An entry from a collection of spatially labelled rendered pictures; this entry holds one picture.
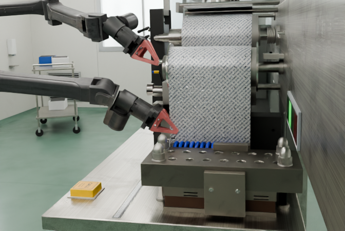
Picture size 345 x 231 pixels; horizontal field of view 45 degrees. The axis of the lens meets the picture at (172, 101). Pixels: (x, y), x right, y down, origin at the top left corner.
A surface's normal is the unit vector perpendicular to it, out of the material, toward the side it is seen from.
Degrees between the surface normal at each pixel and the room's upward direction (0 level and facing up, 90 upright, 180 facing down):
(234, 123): 90
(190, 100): 90
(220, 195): 90
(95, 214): 0
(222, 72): 90
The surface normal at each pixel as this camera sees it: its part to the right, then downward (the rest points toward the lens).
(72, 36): -0.19, 0.18
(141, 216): -0.03, -0.99
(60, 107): 0.09, 0.17
